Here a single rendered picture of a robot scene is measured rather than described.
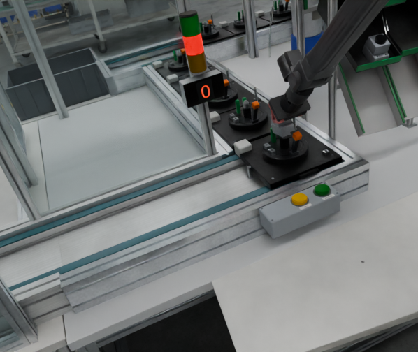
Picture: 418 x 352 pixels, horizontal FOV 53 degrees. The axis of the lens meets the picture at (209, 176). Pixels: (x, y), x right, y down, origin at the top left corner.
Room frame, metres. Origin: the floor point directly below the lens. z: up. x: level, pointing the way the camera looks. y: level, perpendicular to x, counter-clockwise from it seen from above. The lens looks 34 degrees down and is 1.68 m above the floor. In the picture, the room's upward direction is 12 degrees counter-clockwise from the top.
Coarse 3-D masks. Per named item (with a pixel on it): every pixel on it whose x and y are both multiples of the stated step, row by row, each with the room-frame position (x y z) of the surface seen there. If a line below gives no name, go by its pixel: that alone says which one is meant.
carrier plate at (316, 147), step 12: (300, 132) 1.18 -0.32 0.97; (252, 144) 1.16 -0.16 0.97; (312, 144) 1.09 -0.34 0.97; (324, 144) 1.08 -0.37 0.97; (240, 156) 1.12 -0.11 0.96; (252, 156) 1.09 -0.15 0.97; (312, 156) 1.02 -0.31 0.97; (324, 156) 1.01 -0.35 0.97; (336, 156) 1.00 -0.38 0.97; (252, 168) 1.04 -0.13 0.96; (264, 168) 1.01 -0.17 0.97; (276, 168) 1.00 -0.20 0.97; (288, 168) 0.99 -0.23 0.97; (300, 168) 0.98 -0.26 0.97; (312, 168) 0.97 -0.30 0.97; (264, 180) 0.97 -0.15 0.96; (276, 180) 0.95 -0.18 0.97; (288, 180) 0.95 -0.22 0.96
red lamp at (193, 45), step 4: (192, 36) 1.12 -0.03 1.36; (196, 36) 1.12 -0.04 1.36; (200, 36) 1.13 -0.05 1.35; (184, 40) 1.13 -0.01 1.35; (188, 40) 1.12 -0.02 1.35; (192, 40) 1.12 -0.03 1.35; (196, 40) 1.12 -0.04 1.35; (200, 40) 1.13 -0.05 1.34; (188, 44) 1.12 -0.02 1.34; (192, 44) 1.12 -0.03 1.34; (196, 44) 1.12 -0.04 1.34; (200, 44) 1.12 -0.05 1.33; (188, 48) 1.12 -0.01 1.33; (192, 48) 1.12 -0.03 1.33; (196, 48) 1.12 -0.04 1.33; (200, 48) 1.12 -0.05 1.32; (188, 52) 1.13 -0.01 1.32; (192, 52) 1.12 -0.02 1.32; (196, 52) 1.12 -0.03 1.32; (200, 52) 1.12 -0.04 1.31
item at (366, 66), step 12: (324, 0) 1.27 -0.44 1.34; (324, 12) 1.27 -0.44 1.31; (372, 24) 1.23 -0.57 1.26; (384, 24) 1.17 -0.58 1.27; (360, 36) 1.19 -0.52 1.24; (360, 48) 1.15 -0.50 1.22; (396, 48) 1.10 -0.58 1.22; (348, 60) 1.12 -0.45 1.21; (360, 60) 1.11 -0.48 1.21; (384, 60) 1.07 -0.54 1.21; (396, 60) 1.08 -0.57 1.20
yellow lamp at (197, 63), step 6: (198, 54) 1.12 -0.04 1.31; (204, 54) 1.13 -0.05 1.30; (192, 60) 1.12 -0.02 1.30; (198, 60) 1.12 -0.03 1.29; (204, 60) 1.13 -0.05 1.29; (192, 66) 1.12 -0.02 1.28; (198, 66) 1.12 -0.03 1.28; (204, 66) 1.13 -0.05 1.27; (192, 72) 1.13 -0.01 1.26; (198, 72) 1.12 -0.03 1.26
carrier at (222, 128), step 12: (240, 108) 1.44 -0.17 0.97; (264, 108) 1.40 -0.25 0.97; (216, 120) 1.37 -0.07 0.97; (228, 120) 1.36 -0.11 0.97; (240, 120) 1.30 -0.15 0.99; (252, 120) 1.27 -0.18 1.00; (264, 120) 1.28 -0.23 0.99; (216, 132) 1.31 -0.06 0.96; (228, 132) 1.27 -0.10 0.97; (240, 132) 1.26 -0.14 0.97; (252, 132) 1.24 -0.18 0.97; (264, 132) 1.22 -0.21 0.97; (228, 144) 1.21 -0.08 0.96
